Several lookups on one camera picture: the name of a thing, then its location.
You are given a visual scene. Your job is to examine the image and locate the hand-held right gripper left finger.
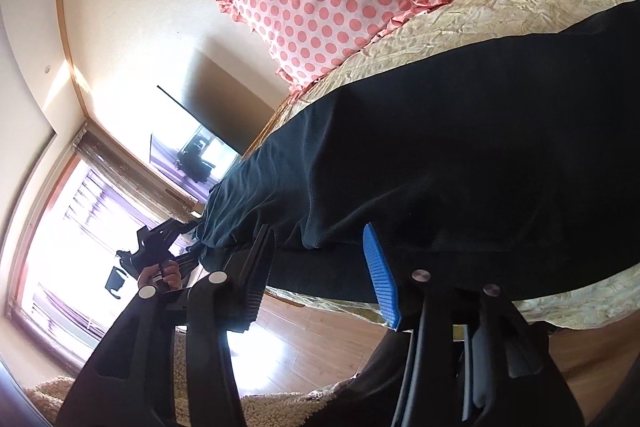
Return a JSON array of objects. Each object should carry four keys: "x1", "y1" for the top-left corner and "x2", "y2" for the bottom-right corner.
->
[{"x1": 55, "y1": 224, "x2": 276, "y2": 427}]

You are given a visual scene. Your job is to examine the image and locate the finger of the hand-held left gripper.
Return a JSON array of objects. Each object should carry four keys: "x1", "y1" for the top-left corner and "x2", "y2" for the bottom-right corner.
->
[
  {"x1": 172, "y1": 248, "x2": 205, "y2": 269},
  {"x1": 162, "y1": 217, "x2": 202, "y2": 235}
]

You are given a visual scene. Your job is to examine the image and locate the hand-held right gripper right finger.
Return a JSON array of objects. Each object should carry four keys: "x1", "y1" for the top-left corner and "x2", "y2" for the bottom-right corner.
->
[{"x1": 362, "y1": 222, "x2": 587, "y2": 427}]

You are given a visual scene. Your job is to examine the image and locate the black pants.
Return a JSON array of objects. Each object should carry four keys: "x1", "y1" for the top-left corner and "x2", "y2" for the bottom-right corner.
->
[{"x1": 192, "y1": 0, "x2": 640, "y2": 303}]

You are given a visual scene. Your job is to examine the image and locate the person's left hand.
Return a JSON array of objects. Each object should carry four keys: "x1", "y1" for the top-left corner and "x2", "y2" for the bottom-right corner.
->
[{"x1": 137, "y1": 259, "x2": 182, "y2": 294}]

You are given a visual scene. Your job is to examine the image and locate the dark chair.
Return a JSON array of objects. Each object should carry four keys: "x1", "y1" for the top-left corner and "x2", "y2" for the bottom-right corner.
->
[{"x1": 106, "y1": 266, "x2": 129, "y2": 297}]

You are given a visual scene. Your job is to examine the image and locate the black flat screen television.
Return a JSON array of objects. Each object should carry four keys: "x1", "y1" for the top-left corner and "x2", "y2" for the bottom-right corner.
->
[{"x1": 150, "y1": 85, "x2": 247, "y2": 186}]

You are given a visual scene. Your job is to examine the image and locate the gold lace curtain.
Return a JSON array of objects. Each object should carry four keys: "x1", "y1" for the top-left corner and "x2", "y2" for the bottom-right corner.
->
[{"x1": 74, "y1": 129, "x2": 202, "y2": 214}]

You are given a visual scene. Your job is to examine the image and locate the large bright window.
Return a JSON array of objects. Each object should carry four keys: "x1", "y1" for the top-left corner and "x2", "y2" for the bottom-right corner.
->
[{"x1": 7, "y1": 147, "x2": 168, "y2": 348}]

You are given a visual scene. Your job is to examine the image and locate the person's legs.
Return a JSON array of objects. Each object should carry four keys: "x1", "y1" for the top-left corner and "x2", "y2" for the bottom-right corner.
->
[{"x1": 300, "y1": 329, "x2": 426, "y2": 427}]

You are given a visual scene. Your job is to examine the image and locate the beige shaggy rug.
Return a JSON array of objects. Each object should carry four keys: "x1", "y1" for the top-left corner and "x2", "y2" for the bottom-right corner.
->
[{"x1": 24, "y1": 373, "x2": 353, "y2": 427}]

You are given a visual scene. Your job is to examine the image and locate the cream patterned bedspread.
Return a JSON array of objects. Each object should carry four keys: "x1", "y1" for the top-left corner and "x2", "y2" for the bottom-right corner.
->
[{"x1": 244, "y1": 0, "x2": 640, "y2": 333}]

